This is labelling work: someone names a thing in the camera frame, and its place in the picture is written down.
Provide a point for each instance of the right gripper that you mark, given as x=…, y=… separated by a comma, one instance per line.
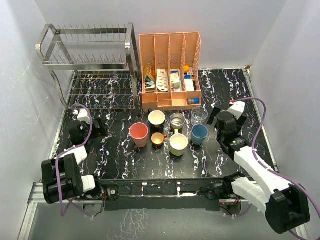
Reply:
x=213, y=115

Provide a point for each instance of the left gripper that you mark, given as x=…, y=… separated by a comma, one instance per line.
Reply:
x=102, y=130

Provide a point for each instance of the clear faceted glass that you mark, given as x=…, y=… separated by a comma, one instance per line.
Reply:
x=198, y=115

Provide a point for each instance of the blue plastic cup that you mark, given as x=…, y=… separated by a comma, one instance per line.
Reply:
x=199, y=133

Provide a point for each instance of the tall pink cup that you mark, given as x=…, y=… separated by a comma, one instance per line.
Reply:
x=139, y=133

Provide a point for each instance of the cream and brown tumbler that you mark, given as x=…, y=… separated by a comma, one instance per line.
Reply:
x=177, y=121

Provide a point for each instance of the black mug white inside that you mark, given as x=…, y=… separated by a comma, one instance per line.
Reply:
x=156, y=119

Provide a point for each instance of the orange ceramic mug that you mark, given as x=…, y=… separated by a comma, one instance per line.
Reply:
x=158, y=138

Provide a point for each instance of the light green mug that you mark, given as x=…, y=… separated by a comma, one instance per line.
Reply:
x=178, y=143

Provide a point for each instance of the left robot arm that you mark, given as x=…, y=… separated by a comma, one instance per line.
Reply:
x=73, y=184

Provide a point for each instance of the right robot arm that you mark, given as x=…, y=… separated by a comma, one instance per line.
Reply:
x=284, y=204

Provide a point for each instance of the steel two-tier dish rack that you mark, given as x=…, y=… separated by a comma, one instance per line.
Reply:
x=96, y=66

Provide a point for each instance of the blue capped small bottle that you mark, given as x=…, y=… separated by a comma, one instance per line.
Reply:
x=193, y=101

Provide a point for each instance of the blue white box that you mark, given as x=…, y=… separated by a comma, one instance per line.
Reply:
x=190, y=84

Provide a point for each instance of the green white medicine box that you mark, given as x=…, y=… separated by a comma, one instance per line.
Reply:
x=175, y=80

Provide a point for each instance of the yellow capped bottle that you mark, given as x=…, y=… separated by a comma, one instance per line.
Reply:
x=186, y=69

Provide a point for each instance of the white barcode card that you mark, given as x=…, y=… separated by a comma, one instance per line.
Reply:
x=162, y=80

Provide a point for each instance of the orange booklet stack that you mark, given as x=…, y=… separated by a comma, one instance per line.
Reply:
x=149, y=73

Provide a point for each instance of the peach plastic desk organizer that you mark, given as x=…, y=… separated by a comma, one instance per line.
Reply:
x=171, y=51

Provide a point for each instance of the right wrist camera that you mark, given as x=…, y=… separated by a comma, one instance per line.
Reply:
x=236, y=108

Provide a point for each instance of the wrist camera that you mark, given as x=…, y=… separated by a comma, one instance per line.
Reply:
x=236, y=108
x=82, y=115

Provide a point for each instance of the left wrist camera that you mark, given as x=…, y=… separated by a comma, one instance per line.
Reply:
x=82, y=115

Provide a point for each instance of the aluminium rail frame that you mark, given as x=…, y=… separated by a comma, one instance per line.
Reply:
x=157, y=194

